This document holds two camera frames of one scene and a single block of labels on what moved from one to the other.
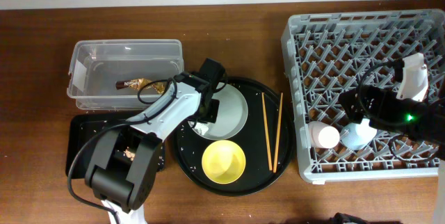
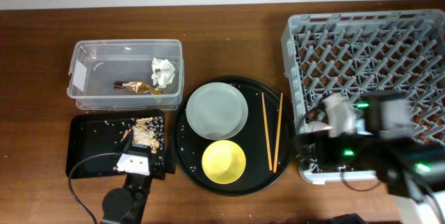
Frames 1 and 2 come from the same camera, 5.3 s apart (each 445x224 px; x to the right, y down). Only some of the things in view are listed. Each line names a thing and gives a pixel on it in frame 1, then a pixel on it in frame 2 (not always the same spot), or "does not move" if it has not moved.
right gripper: [377, 96] to [332, 161]
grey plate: [231, 115] does not move
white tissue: [200, 127] to [163, 71]
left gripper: [213, 113] to [158, 172]
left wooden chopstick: [267, 136] does not move
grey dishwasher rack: [325, 55] does not move
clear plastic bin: [107, 74] does not move
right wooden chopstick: [278, 131] does not move
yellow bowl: [223, 161] does not move
